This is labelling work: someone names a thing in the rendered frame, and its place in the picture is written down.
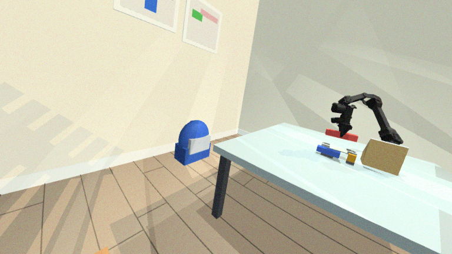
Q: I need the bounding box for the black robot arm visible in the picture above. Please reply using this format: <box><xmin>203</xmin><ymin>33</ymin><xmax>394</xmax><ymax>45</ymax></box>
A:
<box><xmin>331</xmin><ymin>93</ymin><xmax>403</xmax><ymax>145</ymax></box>

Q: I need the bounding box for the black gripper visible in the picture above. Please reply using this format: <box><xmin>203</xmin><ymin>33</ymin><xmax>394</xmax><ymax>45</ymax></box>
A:
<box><xmin>338</xmin><ymin>113</ymin><xmax>353</xmax><ymax>137</ymax></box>

